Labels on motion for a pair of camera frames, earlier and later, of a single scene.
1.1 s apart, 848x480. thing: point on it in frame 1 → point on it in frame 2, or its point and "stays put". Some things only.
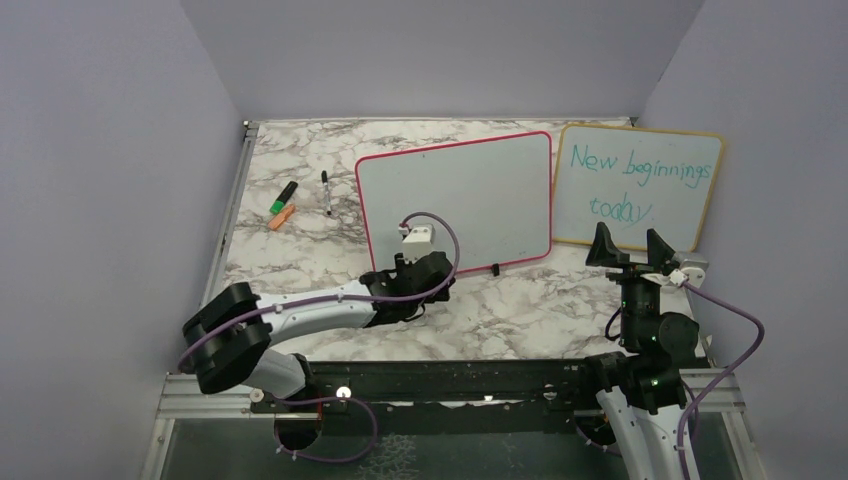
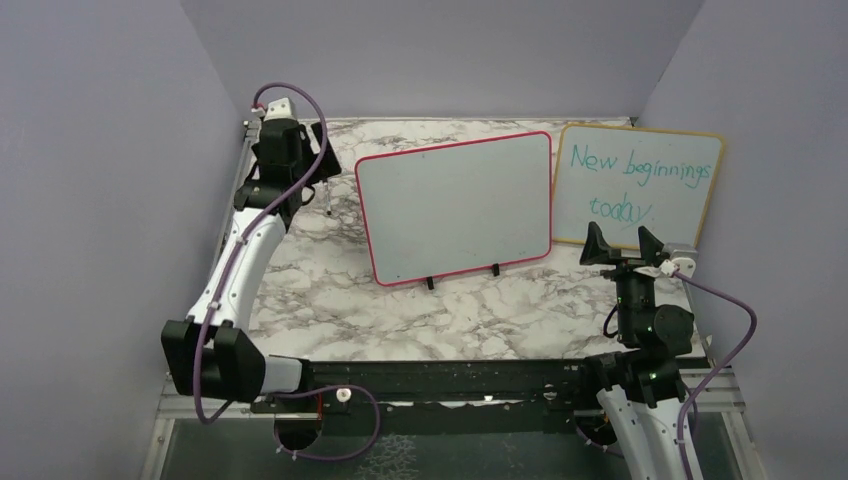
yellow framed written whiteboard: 635,178 stays put
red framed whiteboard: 496,194 stays put
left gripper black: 401,266 → 328,167
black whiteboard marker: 326,192 stays put
